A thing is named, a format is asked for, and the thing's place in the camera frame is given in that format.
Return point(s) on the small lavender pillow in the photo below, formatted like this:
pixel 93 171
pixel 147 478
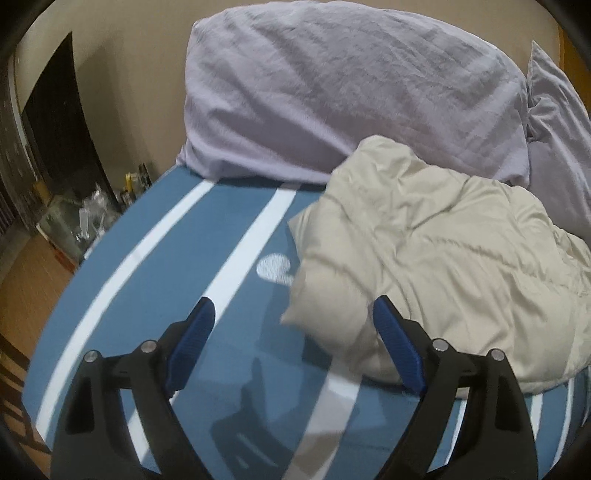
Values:
pixel 561 138

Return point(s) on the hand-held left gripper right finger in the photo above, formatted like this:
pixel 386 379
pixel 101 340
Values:
pixel 399 346

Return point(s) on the cluttered glass side table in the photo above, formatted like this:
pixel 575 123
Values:
pixel 78 221

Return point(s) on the large lavender pillow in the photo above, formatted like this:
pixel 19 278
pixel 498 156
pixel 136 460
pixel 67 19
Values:
pixel 346 87

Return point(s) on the wooden door frame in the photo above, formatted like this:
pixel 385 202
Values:
pixel 569 50

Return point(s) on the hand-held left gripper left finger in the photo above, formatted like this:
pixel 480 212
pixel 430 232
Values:
pixel 189 346

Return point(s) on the dark doorway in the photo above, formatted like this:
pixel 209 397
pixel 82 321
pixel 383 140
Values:
pixel 60 124

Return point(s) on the beige puffer jacket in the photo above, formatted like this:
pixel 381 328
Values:
pixel 438 263

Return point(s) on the blue white-striped bed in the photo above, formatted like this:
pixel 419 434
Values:
pixel 161 277

